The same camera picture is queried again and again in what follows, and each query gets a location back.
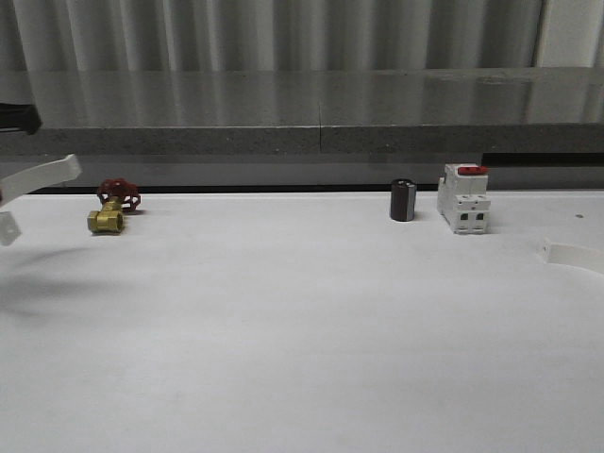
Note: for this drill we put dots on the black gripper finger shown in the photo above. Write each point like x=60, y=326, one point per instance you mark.
x=19, y=118

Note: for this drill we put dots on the white circuit breaker red switch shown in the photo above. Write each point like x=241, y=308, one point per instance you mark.
x=462, y=198

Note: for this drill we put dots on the grey stone counter ledge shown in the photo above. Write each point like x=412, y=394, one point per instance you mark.
x=412, y=115

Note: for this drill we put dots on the brass valve red handwheel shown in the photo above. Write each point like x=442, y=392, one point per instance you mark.
x=118, y=197

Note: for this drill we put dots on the dark brown cylindrical capacitor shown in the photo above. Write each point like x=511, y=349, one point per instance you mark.
x=403, y=196

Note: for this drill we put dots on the white half pipe clamp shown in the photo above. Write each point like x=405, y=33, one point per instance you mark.
x=586, y=258
x=31, y=180

